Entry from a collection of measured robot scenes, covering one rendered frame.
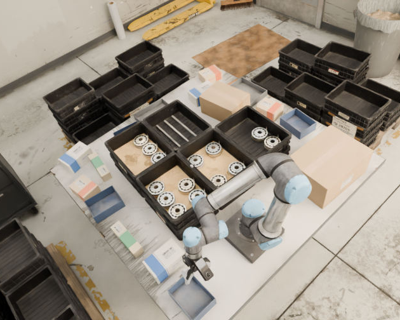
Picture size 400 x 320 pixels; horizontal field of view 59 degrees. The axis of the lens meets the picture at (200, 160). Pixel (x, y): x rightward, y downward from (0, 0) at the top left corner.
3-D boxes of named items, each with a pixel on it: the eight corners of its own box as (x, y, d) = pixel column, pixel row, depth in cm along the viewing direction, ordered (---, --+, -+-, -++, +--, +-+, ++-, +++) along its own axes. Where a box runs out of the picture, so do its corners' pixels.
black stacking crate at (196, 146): (256, 174, 213) (256, 162, 204) (219, 202, 203) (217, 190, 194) (214, 140, 235) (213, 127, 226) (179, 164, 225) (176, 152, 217)
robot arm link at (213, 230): (218, 209, 154) (195, 218, 152) (230, 230, 148) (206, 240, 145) (218, 218, 160) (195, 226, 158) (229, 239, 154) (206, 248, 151)
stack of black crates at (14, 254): (69, 282, 253) (40, 255, 219) (31, 313, 243) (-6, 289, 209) (46, 246, 275) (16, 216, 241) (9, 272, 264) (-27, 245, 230)
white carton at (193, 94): (197, 107, 274) (195, 98, 268) (188, 100, 281) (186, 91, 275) (218, 96, 280) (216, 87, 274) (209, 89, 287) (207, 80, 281)
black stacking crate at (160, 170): (218, 202, 203) (217, 191, 194) (177, 233, 193) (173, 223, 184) (178, 164, 225) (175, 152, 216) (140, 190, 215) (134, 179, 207)
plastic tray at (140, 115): (162, 102, 283) (161, 98, 280) (177, 114, 272) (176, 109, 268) (134, 119, 275) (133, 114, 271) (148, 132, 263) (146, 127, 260)
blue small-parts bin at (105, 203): (115, 191, 231) (112, 185, 226) (126, 206, 223) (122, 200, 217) (87, 207, 225) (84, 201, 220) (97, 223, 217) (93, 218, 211)
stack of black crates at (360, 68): (364, 96, 340) (376, 54, 305) (343, 114, 328) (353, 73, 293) (326, 79, 363) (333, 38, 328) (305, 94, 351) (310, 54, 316)
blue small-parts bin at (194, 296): (216, 303, 177) (215, 298, 172) (194, 325, 172) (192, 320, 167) (191, 275, 188) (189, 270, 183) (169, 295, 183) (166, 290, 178)
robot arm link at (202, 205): (277, 136, 150) (185, 199, 158) (290, 155, 144) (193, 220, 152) (284, 148, 159) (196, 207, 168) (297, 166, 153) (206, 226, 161)
